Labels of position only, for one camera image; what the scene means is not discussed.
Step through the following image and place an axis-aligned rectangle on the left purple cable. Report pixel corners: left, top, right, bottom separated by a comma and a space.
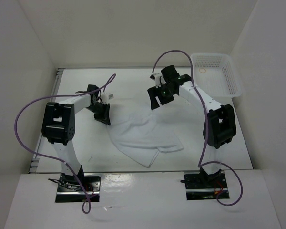
13, 73, 117, 214

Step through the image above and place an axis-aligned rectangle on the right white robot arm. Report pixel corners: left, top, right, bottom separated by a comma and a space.
147, 65, 236, 187

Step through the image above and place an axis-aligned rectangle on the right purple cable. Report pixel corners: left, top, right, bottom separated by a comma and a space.
151, 50, 244, 206

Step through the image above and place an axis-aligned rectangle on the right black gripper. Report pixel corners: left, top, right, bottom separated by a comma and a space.
148, 83, 176, 110

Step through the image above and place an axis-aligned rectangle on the white skirt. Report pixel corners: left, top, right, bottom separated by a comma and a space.
107, 104, 184, 168

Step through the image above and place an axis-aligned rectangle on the metal base plate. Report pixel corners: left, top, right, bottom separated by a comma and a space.
180, 171, 230, 200
48, 176, 101, 203

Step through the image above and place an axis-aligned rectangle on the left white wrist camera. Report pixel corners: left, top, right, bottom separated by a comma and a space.
100, 93, 114, 104

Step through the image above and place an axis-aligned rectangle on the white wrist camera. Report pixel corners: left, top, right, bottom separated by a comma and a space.
150, 73, 167, 88
100, 93, 114, 104

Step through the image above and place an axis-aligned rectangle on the purple cable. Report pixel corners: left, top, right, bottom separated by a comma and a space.
151, 50, 244, 206
13, 73, 117, 214

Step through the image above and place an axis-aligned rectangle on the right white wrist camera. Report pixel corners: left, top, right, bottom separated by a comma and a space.
150, 73, 167, 88

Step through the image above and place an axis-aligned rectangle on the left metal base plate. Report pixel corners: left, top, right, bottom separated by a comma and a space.
48, 176, 101, 203

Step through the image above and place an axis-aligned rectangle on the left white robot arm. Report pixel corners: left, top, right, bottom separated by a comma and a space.
41, 84, 113, 191

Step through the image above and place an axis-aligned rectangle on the white perforated plastic basket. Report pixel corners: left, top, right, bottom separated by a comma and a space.
191, 53, 242, 98

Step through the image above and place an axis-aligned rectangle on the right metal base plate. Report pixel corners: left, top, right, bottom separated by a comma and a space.
180, 171, 230, 200

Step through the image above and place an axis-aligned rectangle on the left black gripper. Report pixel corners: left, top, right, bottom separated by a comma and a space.
86, 102, 111, 125

